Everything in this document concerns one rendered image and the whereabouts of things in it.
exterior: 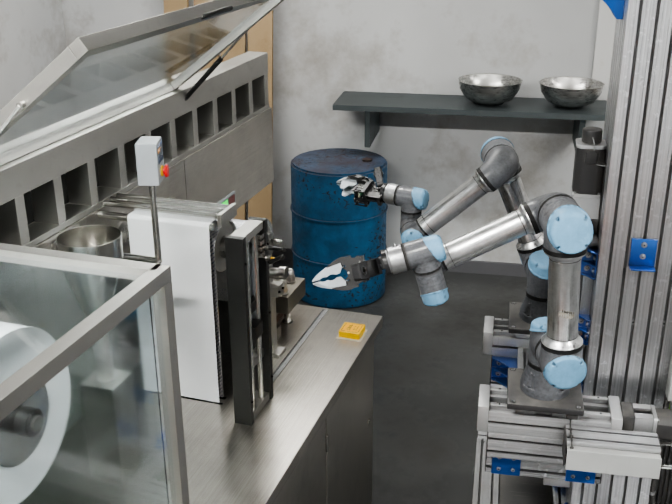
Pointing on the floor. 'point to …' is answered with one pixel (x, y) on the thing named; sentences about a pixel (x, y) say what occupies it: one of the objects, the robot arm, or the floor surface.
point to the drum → (335, 223)
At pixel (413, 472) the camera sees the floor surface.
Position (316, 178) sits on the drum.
